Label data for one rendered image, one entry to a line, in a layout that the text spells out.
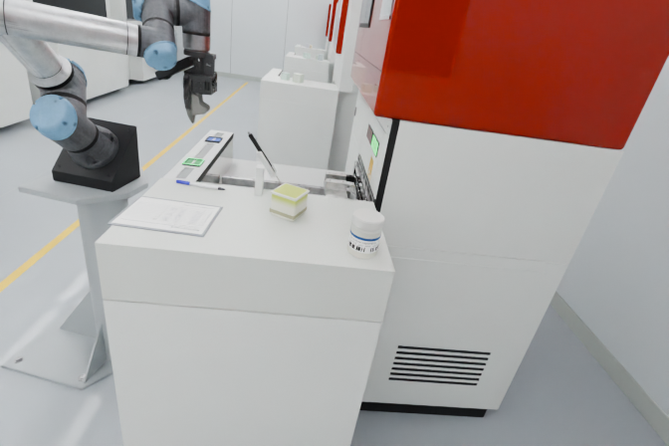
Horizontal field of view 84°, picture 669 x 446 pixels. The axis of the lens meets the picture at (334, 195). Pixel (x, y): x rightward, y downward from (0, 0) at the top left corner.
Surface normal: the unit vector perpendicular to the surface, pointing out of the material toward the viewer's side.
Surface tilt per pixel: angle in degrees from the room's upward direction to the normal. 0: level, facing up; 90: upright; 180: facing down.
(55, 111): 53
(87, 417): 0
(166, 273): 90
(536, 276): 90
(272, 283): 90
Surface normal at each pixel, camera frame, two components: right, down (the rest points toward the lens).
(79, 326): -0.18, 0.38
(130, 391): 0.04, 0.42
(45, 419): 0.15, -0.90
